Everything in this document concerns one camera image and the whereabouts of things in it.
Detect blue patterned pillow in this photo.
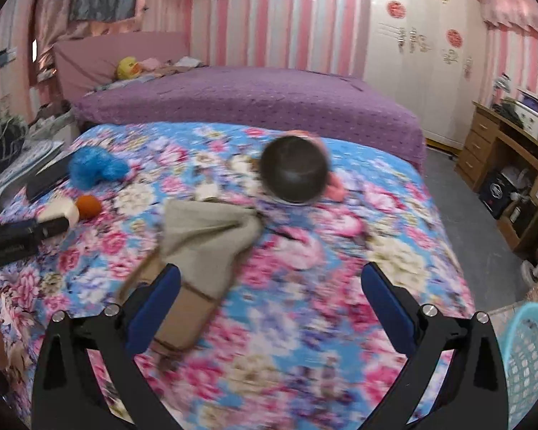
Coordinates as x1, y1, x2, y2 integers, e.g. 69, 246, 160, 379
0, 139, 66, 198

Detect white wardrobe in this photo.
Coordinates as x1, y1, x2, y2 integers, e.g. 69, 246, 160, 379
364, 0, 488, 149

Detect black patterned cloth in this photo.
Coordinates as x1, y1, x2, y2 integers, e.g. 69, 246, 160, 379
0, 99, 30, 180

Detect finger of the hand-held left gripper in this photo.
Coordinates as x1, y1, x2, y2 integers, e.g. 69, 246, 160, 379
36, 216, 71, 239

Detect orange fruit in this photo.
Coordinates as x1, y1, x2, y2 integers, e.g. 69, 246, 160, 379
76, 194, 103, 220

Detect floral blanket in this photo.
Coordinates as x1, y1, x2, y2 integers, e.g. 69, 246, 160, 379
0, 121, 477, 430

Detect blue plastic basket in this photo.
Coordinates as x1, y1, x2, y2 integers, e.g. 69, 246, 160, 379
501, 302, 538, 430

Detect purple bedspread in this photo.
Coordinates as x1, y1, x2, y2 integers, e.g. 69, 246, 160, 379
72, 66, 428, 176

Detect pink steel bowl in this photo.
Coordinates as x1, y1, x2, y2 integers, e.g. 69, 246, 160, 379
259, 132, 342, 207

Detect blue fluffy toy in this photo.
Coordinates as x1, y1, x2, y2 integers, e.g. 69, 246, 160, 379
67, 145, 129, 190

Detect yellow plush duck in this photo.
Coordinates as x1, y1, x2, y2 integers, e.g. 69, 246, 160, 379
117, 56, 141, 81

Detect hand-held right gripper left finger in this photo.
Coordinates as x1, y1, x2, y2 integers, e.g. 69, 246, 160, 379
31, 263, 182, 430

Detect white paper cup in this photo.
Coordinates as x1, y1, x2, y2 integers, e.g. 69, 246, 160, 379
38, 197, 80, 230

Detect pink headboard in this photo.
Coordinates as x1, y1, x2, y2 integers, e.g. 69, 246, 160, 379
53, 31, 192, 97

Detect pink curtain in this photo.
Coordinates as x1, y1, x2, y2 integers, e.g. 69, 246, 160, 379
26, 0, 154, 55

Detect black flat case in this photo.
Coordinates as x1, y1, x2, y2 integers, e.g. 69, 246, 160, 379
25, 154, 75, 202

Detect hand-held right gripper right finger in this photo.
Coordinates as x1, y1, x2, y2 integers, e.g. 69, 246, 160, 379
361, 262, 509, 430

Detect wooden desk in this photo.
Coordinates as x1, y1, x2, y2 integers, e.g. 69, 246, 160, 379
454, 100, 538, 261

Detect black safe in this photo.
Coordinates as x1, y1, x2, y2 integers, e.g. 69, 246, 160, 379
479, 169, 517, 216

